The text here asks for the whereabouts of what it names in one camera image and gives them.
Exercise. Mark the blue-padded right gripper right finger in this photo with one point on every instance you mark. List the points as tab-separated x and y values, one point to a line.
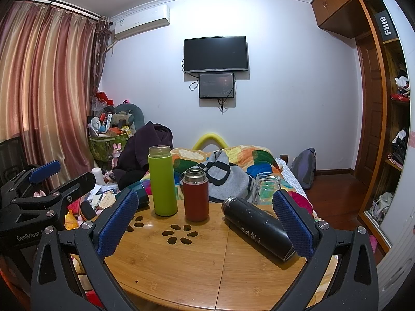
354	284

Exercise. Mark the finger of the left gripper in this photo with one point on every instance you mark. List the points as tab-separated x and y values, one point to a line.
44	172
70	192

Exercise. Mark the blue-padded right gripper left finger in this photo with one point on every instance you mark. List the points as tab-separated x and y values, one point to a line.
55	284

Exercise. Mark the black thermos bottle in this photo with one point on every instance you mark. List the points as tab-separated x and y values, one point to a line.
259	226

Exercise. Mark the dark purple jacket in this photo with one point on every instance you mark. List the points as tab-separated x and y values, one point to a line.
132	164

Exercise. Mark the green basket of clutter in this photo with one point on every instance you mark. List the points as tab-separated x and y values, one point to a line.
110	127

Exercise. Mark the green tall bottle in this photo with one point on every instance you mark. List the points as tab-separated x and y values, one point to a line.
162	180

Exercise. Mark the pink striped curtain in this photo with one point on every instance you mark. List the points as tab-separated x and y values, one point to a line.
49	63

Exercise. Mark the grey backpack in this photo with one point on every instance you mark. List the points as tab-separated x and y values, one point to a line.
304	167

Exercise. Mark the clear glass jar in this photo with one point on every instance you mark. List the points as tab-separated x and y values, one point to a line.
266	184

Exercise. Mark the red thermos bottle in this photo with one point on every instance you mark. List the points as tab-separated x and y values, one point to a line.
195	192

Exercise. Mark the yellow curved foam pillow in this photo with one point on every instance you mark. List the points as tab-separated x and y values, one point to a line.
210	138

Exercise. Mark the grey black-patterned garment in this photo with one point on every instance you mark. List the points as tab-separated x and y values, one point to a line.
224	178

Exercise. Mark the white air conditioner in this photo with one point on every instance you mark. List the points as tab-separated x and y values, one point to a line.
136	22

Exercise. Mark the wooden wardrobe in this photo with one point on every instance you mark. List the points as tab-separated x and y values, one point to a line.
380	31

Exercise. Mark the small wall monitor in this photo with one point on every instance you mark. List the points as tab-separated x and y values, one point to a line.
219	85

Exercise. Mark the large wall television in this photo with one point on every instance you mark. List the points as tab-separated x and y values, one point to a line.
216	54

